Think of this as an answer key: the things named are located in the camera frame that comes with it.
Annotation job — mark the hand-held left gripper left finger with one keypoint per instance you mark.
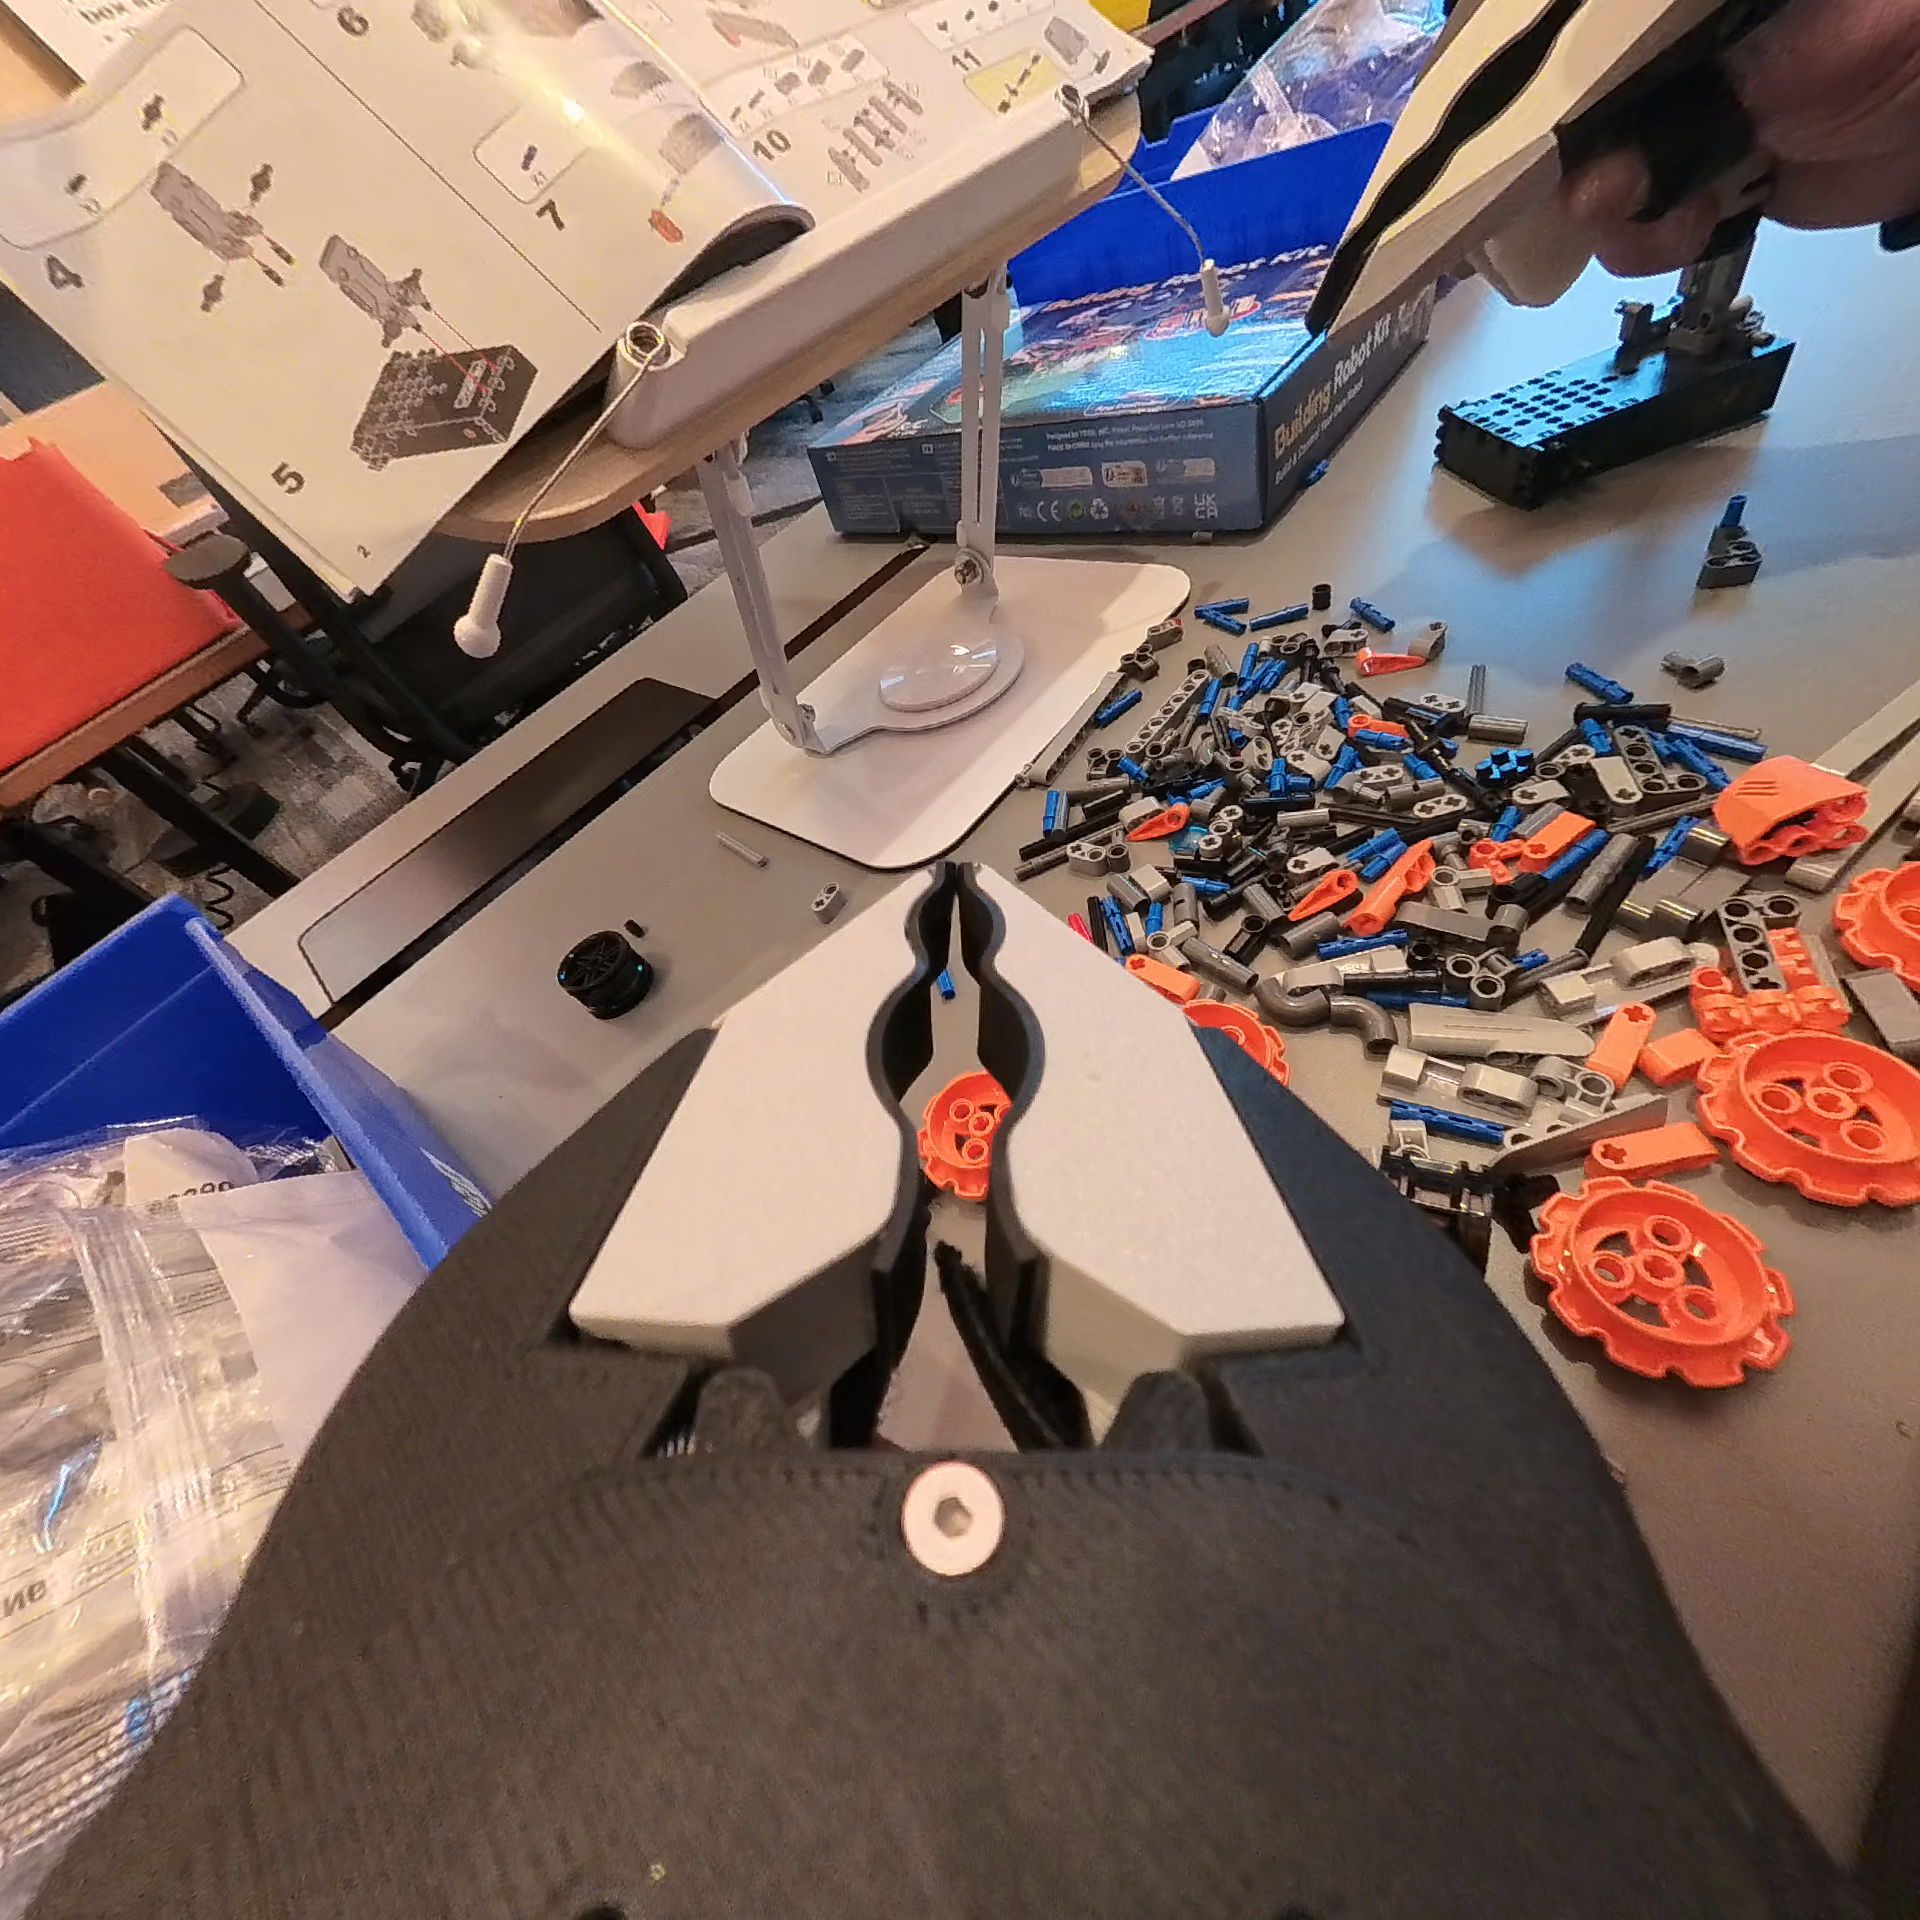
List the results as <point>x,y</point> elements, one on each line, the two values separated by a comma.
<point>750,1200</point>

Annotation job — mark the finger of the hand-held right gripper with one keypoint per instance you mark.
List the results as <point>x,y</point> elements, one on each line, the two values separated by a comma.
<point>1465,43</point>
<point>1621,43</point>

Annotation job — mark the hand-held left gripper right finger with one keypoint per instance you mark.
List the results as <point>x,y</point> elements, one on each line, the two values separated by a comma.
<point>1186,1200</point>

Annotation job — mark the grey frame piece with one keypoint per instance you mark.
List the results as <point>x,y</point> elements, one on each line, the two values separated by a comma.
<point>1687,307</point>

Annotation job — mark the pile of small building pieces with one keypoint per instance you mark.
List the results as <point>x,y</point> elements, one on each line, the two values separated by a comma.
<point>1485,1036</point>

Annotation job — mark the dark grey short beam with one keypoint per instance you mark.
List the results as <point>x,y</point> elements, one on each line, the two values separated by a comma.
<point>1730,563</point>

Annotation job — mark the blue storage bin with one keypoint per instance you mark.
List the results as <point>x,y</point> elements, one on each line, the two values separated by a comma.
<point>150,1020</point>

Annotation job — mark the person's right hand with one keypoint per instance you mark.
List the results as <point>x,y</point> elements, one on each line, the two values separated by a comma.
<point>1845,134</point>

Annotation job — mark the clear plastic bag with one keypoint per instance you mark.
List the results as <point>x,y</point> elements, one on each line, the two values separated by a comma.
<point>182,1349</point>
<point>1321,76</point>

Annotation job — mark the black perforated motor block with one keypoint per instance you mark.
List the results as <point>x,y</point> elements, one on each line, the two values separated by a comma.
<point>1589,421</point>

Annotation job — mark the small black wheel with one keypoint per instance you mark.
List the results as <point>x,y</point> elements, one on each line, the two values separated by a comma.
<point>604,974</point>

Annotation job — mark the group of orange gear wheels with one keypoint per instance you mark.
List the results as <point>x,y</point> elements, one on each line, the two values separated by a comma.
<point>1658,1276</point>

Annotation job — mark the long grey holed beam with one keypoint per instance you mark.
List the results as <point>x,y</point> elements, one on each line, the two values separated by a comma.
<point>1073,730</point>

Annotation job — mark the white book stand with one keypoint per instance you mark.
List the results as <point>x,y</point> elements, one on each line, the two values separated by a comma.
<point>932,749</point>

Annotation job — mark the blue robot kit box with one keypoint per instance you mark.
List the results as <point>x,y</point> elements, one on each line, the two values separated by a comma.
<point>1079,451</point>

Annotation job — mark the long light grey beam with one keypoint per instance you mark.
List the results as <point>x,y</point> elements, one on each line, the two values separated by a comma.
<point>1862,854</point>
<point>1868,734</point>

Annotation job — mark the orange curved panel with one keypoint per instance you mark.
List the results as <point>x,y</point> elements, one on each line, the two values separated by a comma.
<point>1786,803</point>

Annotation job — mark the red plastic object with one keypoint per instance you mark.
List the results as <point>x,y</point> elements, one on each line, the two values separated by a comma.
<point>91,600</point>

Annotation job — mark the white instruction booklet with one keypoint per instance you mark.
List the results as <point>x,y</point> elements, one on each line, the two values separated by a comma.
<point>377,181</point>

